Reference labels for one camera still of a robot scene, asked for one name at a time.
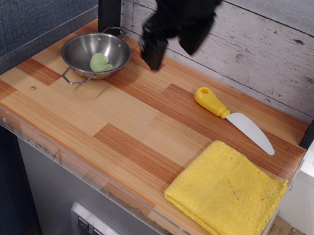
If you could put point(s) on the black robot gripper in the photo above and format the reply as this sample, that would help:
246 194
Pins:
189 20

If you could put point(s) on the light green toy broccoli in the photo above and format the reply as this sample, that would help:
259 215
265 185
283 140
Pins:
99 63

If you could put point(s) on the small steel bowl with handles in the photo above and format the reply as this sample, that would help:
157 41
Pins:
78 51

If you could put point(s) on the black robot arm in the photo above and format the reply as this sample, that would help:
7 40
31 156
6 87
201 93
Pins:
189 20

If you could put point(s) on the yellow folded cloth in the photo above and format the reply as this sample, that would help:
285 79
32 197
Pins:
225 193

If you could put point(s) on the grey toy fridge cabinet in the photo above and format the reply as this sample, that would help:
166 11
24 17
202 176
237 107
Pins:
127 200

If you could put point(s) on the clear acrylic table guard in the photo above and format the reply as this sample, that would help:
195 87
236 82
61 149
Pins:
137 117

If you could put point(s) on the yellow handled white toy knife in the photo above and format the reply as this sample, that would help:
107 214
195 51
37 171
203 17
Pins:
206 98

